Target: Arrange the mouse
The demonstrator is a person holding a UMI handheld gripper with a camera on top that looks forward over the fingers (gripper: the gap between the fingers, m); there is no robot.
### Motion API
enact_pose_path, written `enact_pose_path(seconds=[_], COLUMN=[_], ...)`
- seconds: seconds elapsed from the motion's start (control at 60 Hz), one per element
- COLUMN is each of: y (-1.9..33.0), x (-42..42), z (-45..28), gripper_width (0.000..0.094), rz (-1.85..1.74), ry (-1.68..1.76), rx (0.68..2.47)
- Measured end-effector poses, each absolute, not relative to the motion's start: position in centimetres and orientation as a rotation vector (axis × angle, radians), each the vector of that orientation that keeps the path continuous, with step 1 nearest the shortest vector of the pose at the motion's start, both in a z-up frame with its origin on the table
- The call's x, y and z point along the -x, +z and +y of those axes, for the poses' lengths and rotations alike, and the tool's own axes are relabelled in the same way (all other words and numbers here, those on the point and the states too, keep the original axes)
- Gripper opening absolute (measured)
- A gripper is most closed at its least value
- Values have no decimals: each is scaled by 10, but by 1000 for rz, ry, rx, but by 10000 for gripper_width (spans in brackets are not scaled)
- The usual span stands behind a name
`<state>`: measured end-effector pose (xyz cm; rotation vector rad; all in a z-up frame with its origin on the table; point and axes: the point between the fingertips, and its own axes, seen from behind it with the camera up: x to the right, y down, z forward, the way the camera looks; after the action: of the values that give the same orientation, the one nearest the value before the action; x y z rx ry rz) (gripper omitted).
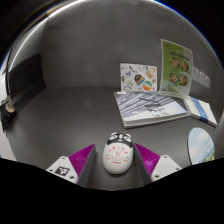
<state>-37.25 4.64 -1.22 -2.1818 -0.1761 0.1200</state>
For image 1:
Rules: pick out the black flat panel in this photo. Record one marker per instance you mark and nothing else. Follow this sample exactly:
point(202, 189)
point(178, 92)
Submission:
point(25, 81)

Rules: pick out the green poster sign stand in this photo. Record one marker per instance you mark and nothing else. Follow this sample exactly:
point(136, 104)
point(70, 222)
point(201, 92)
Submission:
point(176, 68)

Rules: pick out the white book with blue band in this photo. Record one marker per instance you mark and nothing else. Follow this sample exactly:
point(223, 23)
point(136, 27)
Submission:
point(201, 110)

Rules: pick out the grey building-print book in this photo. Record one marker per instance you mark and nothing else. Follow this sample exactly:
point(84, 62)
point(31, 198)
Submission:
point(146, 108)

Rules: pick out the round landscape-print mouse pad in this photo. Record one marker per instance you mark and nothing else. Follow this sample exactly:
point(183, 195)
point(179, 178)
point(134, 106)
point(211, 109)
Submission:
point(200, 146)

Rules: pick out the white wall socket group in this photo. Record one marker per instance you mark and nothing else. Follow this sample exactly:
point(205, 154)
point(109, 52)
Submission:
point(201, 78)

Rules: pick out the white sticker sheet card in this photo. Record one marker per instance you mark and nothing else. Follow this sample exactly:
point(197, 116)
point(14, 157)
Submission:
point(138, 77)

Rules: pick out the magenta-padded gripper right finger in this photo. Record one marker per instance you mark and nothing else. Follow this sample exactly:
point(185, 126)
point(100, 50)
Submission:
point(166, 166)

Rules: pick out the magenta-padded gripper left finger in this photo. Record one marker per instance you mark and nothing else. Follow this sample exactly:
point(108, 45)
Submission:
point(63, 170)

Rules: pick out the white panda-print computer mouse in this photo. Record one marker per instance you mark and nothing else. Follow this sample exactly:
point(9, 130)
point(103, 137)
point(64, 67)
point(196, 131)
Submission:
point(116, 156)

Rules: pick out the black bag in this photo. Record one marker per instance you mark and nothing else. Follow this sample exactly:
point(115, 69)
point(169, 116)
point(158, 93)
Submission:
point(6, 113)

